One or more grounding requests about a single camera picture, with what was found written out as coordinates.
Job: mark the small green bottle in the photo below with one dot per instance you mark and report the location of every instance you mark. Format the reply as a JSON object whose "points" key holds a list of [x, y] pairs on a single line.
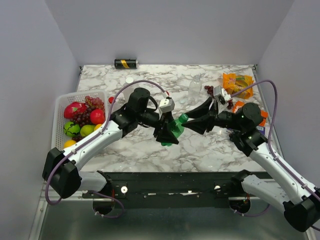
{"points": [[176, 128]]}

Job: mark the green watermelon toy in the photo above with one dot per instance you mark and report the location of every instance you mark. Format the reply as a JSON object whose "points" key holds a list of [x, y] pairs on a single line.
{"points": [[71, 129]]}

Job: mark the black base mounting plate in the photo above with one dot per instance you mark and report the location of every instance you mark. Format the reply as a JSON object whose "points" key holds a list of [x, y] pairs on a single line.
{"points": [[170, 190]]}

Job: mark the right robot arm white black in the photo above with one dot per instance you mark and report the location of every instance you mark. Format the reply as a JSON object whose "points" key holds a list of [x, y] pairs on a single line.
{"points": [[298, 198]]}

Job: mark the red dragon fruit toy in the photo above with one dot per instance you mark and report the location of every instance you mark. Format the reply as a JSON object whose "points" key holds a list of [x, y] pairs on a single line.
{"points": [[74, 108]]}

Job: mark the dark grape bunch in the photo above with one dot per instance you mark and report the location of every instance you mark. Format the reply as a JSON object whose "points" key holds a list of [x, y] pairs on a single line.
{"points": [[231, 138]]}

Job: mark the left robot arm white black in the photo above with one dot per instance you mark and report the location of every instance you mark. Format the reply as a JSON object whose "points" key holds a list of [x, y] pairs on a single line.
{"points": [[62, 169]]}

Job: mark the green pear toy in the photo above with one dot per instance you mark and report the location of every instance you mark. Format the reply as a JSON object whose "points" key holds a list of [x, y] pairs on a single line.
{"points": [[87, 130]]}

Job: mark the orange fruit toy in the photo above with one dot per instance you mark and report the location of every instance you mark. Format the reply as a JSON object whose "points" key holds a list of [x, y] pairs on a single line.
{"points": [[69, 143]]}

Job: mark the red apple toy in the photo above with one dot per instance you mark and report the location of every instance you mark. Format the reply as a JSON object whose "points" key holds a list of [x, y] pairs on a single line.
{"points": [[97, 116]]}

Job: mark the blue white bottle cap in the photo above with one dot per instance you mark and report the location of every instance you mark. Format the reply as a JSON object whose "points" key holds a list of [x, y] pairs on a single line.
{"points": [[182, 101]]}

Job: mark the orange snack bag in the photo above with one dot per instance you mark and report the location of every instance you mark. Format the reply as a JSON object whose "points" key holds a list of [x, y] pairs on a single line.
{"points": [[234, 83]]}

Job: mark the large clear bottle white cap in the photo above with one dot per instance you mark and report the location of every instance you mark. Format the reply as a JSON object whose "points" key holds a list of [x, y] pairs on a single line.
{"points": [[128, 90]]}

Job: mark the orange razor box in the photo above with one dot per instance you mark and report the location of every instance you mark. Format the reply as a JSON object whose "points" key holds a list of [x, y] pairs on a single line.
{"points": [[240, 104]]}

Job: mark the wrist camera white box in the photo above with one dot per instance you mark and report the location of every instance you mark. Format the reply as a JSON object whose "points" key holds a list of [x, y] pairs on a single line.
{"points": [[166, 105], [221, 95]]}

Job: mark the small bottle red cap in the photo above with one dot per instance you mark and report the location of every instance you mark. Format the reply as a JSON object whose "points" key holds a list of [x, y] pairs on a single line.
{"points": [[111, 100]]}

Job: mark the black battery with gold band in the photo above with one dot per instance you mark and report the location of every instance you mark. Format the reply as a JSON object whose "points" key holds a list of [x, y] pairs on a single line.
{"points": [[126, 63]]}

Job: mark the yellow lemon toy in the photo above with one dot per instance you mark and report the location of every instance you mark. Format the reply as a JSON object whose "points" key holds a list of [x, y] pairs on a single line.
{"points": [[97, 127]]}

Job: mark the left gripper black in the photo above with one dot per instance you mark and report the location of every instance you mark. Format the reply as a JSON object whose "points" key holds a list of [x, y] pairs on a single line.
{"points": [[164, 135]]}

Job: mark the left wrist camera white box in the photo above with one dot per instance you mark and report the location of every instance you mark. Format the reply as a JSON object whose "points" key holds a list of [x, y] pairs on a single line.
{"points": [[166, 105]]}

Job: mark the red grape bunch in basket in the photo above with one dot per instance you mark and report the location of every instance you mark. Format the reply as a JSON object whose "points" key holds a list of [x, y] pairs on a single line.
{"points": [[82, 119]]}

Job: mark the white plastic basket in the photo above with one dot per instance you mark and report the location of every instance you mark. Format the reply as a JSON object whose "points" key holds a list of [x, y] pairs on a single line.
{"points": [[59, 138]]}

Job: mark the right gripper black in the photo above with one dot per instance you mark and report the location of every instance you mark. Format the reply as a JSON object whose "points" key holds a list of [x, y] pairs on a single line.
{"points": [[200, 125]]}

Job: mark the red grape bunch on table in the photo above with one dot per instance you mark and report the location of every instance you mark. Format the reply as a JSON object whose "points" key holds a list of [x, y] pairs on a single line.
{"points": [[209, 90]]}

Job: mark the green bottle cap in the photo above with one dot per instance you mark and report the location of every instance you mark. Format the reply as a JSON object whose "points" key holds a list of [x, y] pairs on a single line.
{"points": [[183, 118]]}

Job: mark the purple box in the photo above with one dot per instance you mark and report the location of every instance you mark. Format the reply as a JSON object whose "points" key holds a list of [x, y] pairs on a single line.
{"points": [[261, 129]]}

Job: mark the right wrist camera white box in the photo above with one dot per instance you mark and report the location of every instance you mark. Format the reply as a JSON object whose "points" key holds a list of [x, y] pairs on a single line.
{"points": [[221, 95]]}

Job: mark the clear plastic water bottle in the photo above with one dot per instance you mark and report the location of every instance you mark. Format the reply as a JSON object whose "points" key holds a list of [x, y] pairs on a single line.
{"points": [[194, 90]]}

